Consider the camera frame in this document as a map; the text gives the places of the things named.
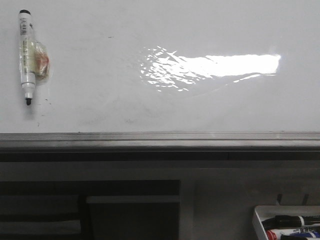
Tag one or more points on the white whiteboard marker with tape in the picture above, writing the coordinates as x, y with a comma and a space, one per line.
34, 62

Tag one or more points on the white whiteboard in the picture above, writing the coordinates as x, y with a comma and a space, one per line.
165, 66

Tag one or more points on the white marker tray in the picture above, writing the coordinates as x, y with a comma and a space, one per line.
264, 212

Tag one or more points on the black tray hook left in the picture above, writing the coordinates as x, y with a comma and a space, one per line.
278, 199

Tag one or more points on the black tray hook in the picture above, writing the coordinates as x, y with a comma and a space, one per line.
305, 199
278, 199

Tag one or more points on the dark cabinet panel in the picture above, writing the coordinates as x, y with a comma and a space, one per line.
90, 210

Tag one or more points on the black marker in tray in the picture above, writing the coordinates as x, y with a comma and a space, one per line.
291, 222

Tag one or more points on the red capped marker in tray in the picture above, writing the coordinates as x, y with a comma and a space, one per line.
275, 234

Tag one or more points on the black tray hook right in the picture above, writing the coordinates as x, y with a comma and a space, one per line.
305, 199

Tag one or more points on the blue marker in tray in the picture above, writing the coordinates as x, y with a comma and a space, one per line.
311, 235

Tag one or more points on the aluminium whiteboard frame rail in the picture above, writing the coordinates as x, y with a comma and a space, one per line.
21, 146

